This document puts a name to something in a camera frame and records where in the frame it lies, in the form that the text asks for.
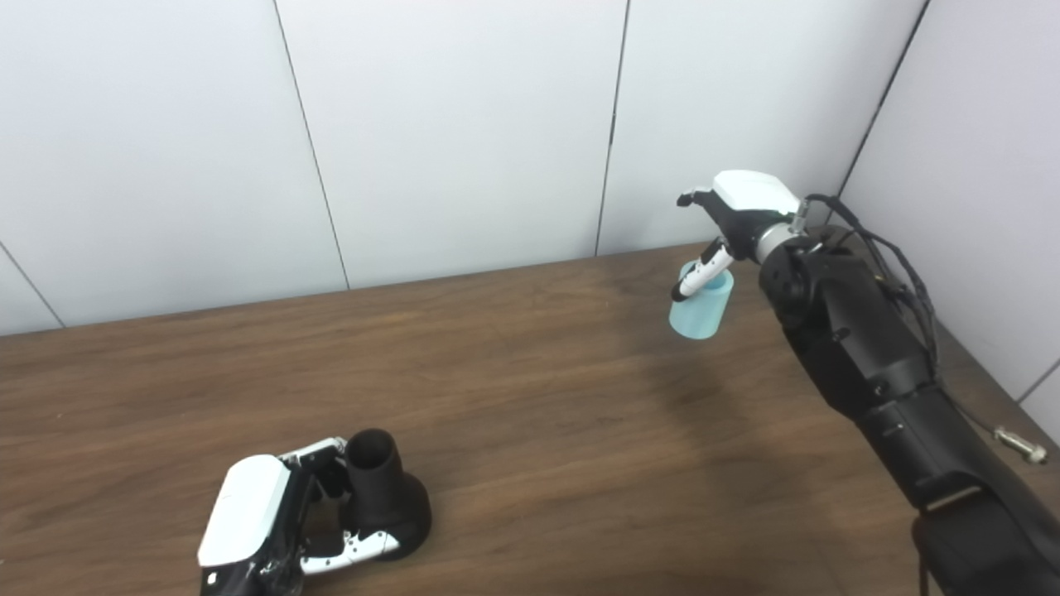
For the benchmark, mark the black nozzle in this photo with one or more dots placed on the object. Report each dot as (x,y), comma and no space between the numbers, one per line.
(381,488)

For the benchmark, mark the white and black left hand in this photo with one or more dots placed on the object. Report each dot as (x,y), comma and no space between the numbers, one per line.
(248,513)

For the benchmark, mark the white and black right hand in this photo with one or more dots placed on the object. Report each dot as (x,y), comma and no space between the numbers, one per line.
(745,207)

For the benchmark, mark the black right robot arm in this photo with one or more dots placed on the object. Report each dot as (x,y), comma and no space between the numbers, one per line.
(894,389)

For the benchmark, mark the light blue cylinder cup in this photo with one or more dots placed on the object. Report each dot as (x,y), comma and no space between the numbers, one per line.
(702,310)

